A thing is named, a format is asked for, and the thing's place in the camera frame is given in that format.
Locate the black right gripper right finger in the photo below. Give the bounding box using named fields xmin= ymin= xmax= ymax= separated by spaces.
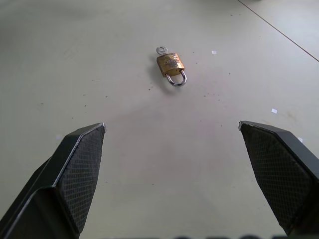
xmin=238 ymin=120 xmax=319 ymax=237

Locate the brass padlock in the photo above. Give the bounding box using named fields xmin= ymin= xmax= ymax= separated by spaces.
xmin=157 ymin=52 xmax=188 ymax=88

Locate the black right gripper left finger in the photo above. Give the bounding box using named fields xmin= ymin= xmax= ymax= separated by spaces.
xmin=0 ymin=122 xmax=107 ymax=239

